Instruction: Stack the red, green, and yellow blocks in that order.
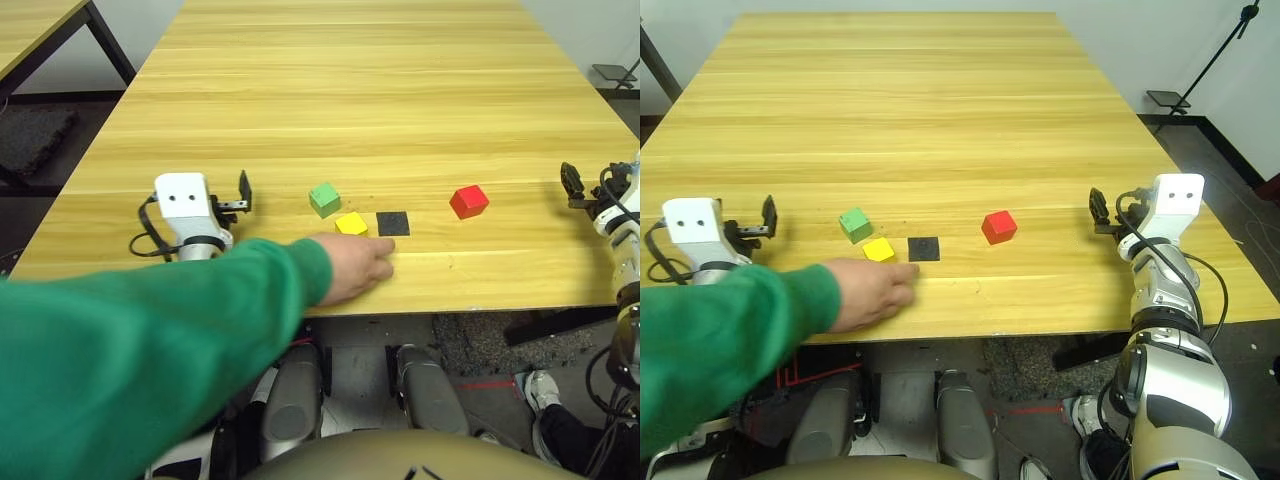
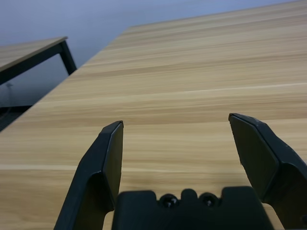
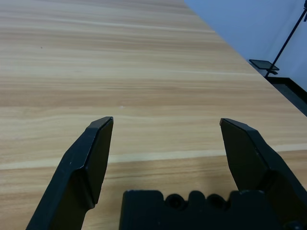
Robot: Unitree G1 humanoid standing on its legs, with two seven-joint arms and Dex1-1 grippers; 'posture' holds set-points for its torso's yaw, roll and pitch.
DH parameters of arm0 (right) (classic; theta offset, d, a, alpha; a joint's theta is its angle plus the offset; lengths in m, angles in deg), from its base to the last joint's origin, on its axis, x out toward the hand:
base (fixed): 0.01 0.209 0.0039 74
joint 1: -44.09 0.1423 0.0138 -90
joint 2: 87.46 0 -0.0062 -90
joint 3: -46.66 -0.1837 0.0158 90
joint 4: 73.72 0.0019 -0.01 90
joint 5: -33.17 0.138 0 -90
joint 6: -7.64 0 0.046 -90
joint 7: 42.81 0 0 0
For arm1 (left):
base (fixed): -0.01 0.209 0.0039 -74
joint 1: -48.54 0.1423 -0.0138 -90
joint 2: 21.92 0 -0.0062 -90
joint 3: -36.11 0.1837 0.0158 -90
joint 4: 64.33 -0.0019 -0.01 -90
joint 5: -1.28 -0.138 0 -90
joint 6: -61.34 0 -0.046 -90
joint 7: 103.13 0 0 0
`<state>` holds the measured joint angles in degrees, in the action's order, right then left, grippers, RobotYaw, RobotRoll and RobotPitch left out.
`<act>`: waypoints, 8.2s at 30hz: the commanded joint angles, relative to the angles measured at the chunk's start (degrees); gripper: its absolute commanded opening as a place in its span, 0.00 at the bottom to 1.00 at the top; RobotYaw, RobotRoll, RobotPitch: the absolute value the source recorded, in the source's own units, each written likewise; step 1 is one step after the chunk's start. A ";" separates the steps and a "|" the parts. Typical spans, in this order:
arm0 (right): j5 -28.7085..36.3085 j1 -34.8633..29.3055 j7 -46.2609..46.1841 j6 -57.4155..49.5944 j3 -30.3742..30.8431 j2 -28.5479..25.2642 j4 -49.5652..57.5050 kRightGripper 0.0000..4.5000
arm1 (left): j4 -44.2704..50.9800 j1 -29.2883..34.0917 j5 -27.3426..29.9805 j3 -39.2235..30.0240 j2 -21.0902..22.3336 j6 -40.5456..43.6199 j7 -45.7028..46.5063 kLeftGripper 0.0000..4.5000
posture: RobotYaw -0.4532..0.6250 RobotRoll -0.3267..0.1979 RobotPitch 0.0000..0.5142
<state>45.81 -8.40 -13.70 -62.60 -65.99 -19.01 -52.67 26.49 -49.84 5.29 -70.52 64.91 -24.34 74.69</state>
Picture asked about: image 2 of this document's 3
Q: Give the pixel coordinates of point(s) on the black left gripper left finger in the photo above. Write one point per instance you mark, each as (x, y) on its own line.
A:
(96, 155)

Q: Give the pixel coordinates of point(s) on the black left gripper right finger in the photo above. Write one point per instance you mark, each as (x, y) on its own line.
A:
(263, 155)

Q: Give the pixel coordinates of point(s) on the wooden side table black frame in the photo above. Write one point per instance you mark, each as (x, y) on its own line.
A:
(24, 49)

